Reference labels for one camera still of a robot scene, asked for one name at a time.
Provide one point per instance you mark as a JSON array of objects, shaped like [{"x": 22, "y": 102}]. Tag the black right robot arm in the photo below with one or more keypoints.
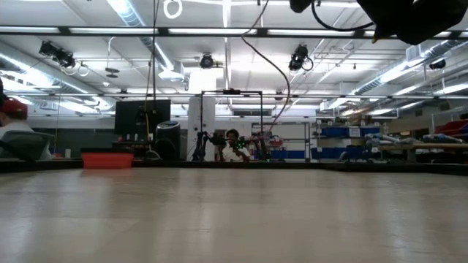
[{"x": 435, "y": 18}]

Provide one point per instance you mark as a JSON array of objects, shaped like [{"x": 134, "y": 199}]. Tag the small black robot arm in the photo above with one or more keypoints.
[
  {"x": 261, "y": 144},
  {"x": 199, "y": 146}
]

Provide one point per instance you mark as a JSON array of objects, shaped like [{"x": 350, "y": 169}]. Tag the yellow hanging hook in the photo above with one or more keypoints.
[{"x": 374, "y": 40}]

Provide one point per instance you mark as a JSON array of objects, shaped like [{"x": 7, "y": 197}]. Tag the black ceiling dome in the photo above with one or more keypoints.
[{"x": 437, "y": 64}]

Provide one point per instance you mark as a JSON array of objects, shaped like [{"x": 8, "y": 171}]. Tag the shelf with red bins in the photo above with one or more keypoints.
[{"x": 453, "y": 128}]

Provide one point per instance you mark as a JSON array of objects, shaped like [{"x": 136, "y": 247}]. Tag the long wooden workbench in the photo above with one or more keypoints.
[{"x": 438, "y": 145}]

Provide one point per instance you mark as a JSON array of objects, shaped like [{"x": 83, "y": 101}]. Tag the white square pillar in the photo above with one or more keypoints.
[{"x": 204, "y": 113}]

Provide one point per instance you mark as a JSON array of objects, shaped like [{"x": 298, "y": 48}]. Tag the person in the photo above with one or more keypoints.
[
  {"x": 12, "y": 106},
  {"x": 234, "y": 153}
]

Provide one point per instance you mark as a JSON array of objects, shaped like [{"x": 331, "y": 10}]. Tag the black ceiling disc fixture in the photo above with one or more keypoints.
[{"x": 112, "y": 70}]

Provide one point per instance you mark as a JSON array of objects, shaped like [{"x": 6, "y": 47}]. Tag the black monitor screen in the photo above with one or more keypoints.
[{"x": 128, "y": 117}]

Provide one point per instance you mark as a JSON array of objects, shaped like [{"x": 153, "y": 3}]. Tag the red plastic bin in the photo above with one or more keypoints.
[{"x": 108, "y": 160}]

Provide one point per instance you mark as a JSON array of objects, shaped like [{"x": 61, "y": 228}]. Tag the grey mesh office chair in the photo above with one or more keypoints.
[{"x": 25, "y": 144}]

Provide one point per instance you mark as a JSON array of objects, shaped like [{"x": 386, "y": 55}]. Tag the black round camera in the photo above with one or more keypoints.
[{"x": 207, "y": 62}]

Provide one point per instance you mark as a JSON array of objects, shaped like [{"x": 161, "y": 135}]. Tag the black frame crossbeam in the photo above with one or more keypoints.
[{"x": 162, "y": 32}]

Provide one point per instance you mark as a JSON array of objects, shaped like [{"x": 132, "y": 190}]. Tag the black aluminium table frame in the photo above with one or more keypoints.
[{"x": 183, "y": 165}]

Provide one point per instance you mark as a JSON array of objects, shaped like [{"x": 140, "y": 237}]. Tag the black camera cluster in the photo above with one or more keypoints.
[{"x": 62, "y": 56}]

